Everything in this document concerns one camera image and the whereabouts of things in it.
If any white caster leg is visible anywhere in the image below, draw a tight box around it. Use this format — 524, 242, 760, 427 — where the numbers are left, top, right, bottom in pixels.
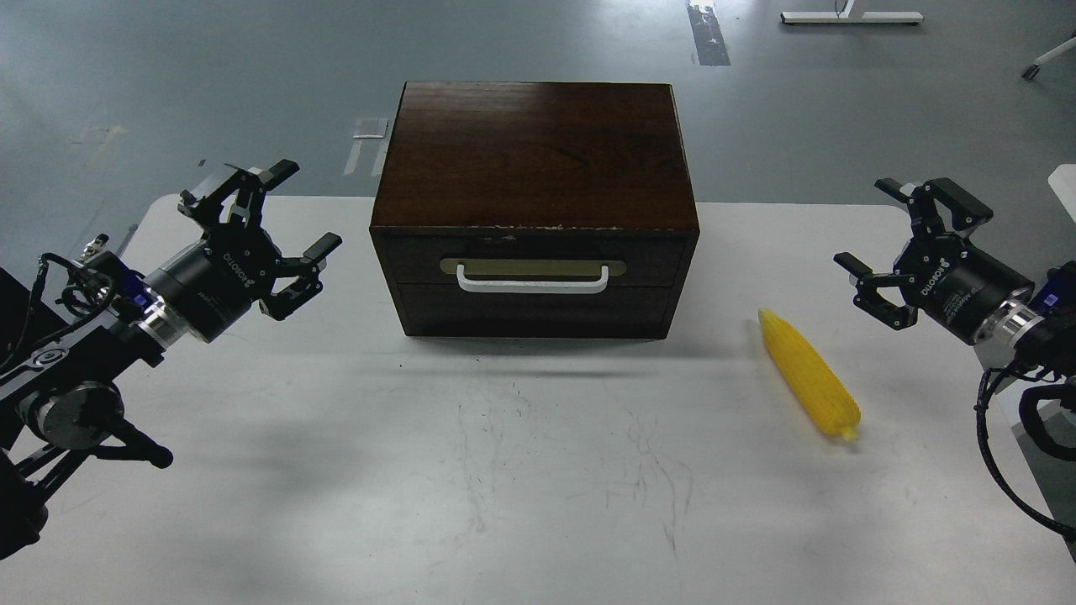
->
1021, 32, 1076, 82

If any white table leg base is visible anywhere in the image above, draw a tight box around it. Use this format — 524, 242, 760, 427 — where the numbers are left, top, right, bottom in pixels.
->
779, 1, 925, 26

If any dark wooden drawer cabinet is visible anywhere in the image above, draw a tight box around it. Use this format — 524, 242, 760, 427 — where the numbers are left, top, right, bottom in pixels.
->
369, 82, 700, 339

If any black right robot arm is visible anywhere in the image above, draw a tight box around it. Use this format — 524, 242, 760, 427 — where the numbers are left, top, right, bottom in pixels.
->
834, 177, 1073, 543

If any yellow corn cob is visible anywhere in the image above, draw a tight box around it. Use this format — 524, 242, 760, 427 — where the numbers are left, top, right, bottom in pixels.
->
758, 308, 861, 444

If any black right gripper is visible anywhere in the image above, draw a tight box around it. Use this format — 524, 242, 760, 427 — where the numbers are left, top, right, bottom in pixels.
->
834, 177, 1034, 344

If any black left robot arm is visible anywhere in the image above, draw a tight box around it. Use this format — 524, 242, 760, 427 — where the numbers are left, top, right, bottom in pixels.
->
3, 160, 341, 558

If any wooden drawer with white handle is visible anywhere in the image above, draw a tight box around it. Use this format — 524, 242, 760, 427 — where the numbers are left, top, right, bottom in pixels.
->
374, 230, 688, 289

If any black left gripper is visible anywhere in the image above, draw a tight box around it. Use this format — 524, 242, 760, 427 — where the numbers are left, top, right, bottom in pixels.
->
145, 160, 343, 342

